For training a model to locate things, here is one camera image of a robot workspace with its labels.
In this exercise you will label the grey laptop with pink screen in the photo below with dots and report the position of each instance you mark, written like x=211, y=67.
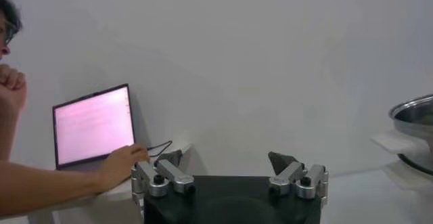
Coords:
x=91, y=127

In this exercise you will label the person's left forearm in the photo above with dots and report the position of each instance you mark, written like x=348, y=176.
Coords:
x=5, y=134

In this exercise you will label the person's right forearm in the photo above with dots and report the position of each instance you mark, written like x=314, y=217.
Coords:
x=44, y=184

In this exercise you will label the person's head with dark hair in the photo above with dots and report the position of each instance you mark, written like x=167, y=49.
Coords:
x=6, y=12

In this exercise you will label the perforated steel steamer basket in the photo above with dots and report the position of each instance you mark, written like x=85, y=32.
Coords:
x=416, y=124

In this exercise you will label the person's left hand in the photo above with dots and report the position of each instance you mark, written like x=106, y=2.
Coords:
x=11, y=90

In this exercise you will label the white side table with laptop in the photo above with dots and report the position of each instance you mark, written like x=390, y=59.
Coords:
x=111, y=208

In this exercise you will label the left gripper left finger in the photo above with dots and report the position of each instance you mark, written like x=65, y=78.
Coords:
x=176, y=178

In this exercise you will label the person's right hand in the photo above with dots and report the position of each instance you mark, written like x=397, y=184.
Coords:
x=118, y=164

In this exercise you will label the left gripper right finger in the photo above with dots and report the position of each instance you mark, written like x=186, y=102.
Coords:
x=287, y=174

